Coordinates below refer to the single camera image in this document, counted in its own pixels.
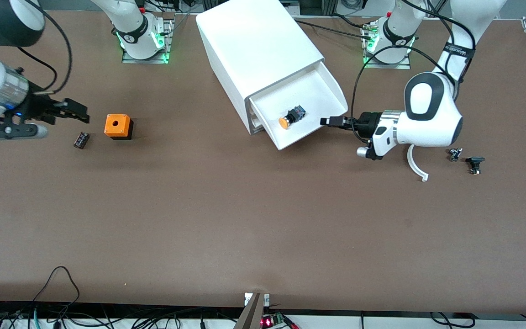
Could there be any black looped cable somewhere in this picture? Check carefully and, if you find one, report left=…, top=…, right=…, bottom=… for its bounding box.
left=32, top=266, right=81, bottom=317

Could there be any black cable lying across table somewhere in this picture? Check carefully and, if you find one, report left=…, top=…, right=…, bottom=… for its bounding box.
left=293, top=14, right=378, bottom=39

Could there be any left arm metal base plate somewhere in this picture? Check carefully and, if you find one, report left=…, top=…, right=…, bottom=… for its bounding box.
left=362, top=22, right=412, bottom=70

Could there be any orange push button switch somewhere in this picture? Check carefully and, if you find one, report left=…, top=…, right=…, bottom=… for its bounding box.
left=278, top=105, right=307, bottom=130

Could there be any black flat-head part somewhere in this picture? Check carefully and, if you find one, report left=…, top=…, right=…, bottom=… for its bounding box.
left=466, top=156, right=486, bottom=175

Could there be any white drawer holding button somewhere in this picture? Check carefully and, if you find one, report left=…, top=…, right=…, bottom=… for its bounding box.
left=248, top=61, right=349, bottom=151

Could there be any orange box with black base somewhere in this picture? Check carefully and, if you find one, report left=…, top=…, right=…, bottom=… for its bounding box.
left=104, top=114, right=134, bottom=140

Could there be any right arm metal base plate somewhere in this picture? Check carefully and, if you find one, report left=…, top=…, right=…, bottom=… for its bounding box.
left=121, top=17, right=174, bottom=64

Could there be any white drawer cabinet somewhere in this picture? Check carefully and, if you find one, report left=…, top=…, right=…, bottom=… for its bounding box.
left=195, top=0, right=325, bottom=135

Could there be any white half ring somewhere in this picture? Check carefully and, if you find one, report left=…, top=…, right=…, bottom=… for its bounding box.
left=407, top=144, right=429, bottom=182

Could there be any circuit board with red light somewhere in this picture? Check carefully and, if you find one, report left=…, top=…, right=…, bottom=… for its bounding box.
left=260, top=313, right=299, bottom=329

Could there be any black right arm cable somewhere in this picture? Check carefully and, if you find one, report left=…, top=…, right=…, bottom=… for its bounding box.
left=16, top=0, right=73, bottom=95

